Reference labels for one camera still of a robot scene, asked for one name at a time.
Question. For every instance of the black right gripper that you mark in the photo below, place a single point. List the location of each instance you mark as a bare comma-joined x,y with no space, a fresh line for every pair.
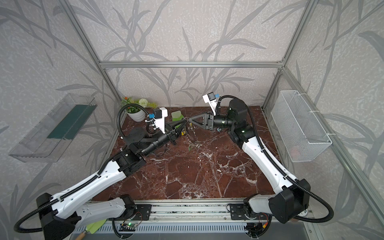
210,121

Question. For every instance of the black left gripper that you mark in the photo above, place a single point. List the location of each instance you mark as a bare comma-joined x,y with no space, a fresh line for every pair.
172,135

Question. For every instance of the metal keyring bunch with tags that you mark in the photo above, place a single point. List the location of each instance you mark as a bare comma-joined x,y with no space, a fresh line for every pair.
191,135

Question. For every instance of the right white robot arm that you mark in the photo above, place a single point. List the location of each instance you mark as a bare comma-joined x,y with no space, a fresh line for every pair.
287,201

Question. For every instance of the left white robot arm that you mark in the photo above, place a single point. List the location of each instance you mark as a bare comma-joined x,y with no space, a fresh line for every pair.
70,209

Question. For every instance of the white pot with green plant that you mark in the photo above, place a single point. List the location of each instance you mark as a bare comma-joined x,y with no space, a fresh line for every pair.
135,113

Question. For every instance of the small circuit board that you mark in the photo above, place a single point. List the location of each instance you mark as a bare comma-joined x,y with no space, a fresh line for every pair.
128,227

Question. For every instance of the green silicone spatula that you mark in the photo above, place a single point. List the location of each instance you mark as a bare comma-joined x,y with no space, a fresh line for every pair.
91,229

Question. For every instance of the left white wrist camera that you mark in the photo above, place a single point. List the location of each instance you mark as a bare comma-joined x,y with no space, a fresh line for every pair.
158,119

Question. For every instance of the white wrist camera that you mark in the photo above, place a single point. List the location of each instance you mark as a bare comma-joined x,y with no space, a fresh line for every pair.
212,100
158,119

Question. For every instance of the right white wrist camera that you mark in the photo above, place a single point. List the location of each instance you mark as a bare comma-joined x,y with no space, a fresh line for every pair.
212,100

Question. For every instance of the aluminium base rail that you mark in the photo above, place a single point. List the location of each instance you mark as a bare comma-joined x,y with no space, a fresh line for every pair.
173,216

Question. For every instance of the white wire mesh basket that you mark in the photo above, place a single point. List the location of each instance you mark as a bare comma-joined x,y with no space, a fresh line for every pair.
302,133

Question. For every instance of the clear plastic wall shelf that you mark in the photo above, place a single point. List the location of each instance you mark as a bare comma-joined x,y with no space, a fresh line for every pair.
50,138

